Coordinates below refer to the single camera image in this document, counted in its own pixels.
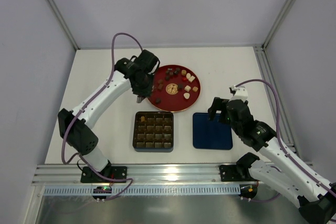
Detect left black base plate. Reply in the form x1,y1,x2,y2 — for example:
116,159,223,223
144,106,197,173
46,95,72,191
80,165,128,184

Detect white pyramid chocolate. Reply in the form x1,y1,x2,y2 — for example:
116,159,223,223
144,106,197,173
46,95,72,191
184,86,191,92

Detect white heart chocolate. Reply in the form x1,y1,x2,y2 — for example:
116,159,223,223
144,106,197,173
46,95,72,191
184,93,190,100

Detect blue chocolate box with tray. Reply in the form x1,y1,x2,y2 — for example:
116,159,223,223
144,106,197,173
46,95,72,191
132,111,174,153

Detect slotted cable duct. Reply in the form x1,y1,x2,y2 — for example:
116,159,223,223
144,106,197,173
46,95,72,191
43,184,240,196

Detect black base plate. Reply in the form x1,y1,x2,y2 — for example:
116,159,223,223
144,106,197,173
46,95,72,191
219,165,255,182
80,165,128,184

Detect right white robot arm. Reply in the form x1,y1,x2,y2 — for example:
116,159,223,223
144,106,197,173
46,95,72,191
208,86,335,223

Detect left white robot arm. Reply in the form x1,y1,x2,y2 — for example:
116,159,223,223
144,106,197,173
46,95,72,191
58,50,160,173

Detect blue box lid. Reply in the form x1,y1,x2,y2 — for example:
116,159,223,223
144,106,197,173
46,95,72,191
193,112,233,151

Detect round red tray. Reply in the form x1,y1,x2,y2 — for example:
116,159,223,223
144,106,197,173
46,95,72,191
148,65,201,112

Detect metal serving tongs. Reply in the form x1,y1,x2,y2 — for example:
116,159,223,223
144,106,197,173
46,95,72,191
136,96,144,103

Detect aluminium front rail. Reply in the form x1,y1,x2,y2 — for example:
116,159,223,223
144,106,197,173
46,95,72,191
31,163,289,186

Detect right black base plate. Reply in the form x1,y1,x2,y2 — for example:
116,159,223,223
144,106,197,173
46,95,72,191
219,165,255,182

